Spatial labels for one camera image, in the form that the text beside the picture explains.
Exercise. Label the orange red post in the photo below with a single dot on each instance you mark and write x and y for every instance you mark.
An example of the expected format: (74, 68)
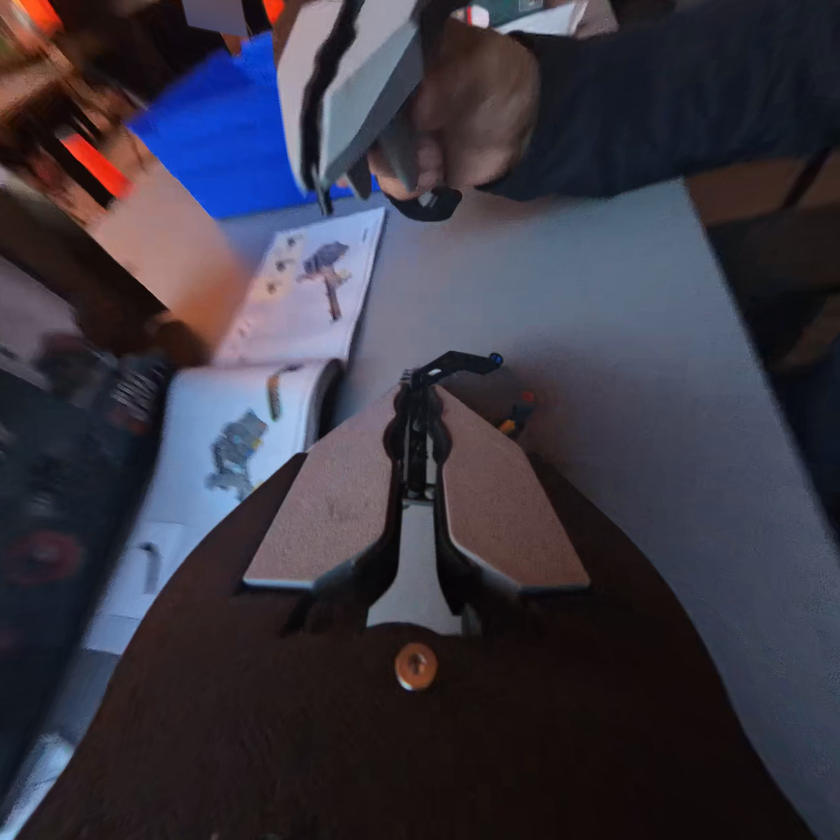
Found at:
(98, 164)

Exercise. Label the black lego set box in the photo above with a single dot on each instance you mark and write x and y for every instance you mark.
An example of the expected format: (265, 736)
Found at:
(65, 492)

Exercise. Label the person's right forearm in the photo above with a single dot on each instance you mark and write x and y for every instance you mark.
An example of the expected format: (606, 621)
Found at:
(656, 98)

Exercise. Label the blue plastic bin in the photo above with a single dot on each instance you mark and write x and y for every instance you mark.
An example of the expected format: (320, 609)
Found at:
(216, 131)

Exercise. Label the grey lego model assembly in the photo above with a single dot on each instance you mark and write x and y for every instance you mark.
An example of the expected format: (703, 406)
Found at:
(415, 446)

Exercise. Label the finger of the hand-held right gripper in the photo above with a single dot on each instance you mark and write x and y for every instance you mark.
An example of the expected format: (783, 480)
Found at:
(380, 72)
(298, 85)

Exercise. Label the person's right hand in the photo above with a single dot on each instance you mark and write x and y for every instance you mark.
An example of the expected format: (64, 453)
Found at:
(472, 105)

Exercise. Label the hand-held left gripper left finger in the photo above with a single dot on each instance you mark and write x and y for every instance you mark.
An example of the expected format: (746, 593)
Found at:
(321, 512)

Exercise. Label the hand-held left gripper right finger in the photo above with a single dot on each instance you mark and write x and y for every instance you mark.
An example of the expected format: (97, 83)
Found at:
(512, 518)

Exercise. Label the open lego instruction booklet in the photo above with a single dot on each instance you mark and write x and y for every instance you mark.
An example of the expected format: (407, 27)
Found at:
(289, 295)

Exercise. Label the black bent lego beam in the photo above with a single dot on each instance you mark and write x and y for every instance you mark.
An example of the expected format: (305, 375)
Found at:
(459, 364)

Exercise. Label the dark brown box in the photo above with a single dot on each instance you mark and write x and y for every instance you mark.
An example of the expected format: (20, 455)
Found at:
(98, 275)

